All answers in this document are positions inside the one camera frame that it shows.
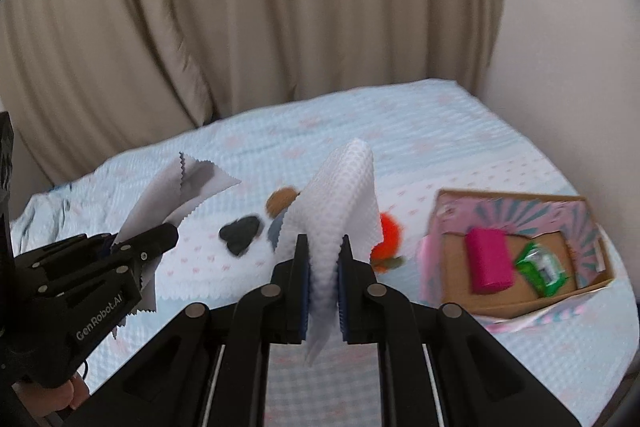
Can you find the white waffle cloth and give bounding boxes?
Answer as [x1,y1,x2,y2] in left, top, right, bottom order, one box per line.
[274,139,385,367]

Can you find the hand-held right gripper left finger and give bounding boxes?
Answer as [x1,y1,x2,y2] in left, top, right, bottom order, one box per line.
[82,234,311,427]

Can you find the light blue quilted bedspread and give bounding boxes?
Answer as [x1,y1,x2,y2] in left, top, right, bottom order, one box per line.
[10,79,640,427]

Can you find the brown soft pad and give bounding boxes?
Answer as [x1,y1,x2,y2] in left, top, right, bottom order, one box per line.
[265,188,300,218]

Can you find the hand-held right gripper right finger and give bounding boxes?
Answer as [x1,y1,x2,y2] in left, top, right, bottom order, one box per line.
[337,235,597,427]

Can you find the pink printed cardboard box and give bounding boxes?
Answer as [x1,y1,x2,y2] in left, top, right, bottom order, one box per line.
[419,190,615,334]

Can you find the black soft pad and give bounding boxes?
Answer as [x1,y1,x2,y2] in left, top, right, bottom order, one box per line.
[219,216,263,257]

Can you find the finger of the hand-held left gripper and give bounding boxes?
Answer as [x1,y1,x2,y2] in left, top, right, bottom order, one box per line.
[15,234,114,294]
[107,223,180,293]

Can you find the pink rolled cloth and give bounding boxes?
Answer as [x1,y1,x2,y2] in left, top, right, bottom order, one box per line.
[465,228,516,296]

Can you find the person's left hand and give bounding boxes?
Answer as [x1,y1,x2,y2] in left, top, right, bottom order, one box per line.
[11,372,92,419]

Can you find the beige curtain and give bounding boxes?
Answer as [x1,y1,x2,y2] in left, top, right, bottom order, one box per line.
[0,0,504,186]

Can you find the green plastic packet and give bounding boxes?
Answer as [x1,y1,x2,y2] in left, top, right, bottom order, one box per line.
[515,241,576,298]

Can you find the orange plush toy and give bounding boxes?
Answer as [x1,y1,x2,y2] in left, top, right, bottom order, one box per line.
[369,213,407,275]

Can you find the blue-grey soft pad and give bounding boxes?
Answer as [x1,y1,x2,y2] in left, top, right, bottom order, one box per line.
[268,216,287,253]

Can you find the grey pinked-edge cloth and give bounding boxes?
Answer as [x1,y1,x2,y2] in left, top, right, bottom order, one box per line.
[112,152,243,340]

